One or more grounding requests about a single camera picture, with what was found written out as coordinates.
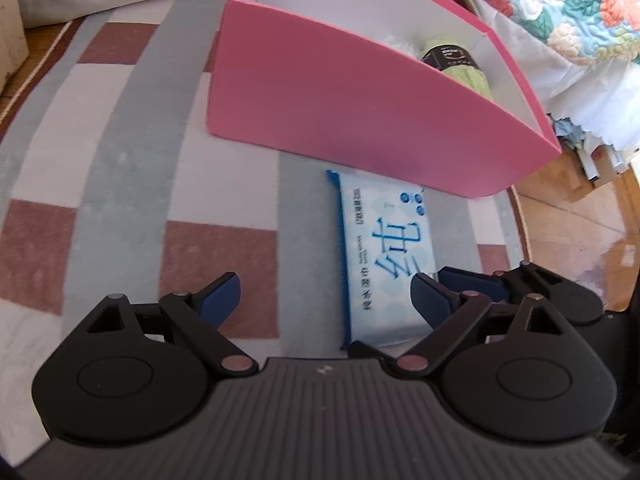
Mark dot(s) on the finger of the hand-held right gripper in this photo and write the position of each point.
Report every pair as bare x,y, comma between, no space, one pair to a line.
470,282

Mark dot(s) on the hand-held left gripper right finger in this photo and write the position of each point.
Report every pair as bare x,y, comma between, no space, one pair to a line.
432,302

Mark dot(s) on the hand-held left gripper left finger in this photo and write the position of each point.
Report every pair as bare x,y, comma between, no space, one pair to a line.
220,300

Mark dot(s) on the blue wet wipes pack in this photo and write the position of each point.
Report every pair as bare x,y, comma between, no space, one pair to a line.
380,260

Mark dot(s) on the green yarn ball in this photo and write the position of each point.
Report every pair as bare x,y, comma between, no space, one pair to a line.
465,80

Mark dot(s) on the pink cardboard box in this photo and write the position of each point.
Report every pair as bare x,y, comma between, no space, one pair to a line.
325,110

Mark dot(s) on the checkered rug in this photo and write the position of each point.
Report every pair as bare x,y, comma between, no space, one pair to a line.
125,160

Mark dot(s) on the papers under bed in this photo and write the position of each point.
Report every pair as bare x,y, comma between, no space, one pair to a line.
600,160

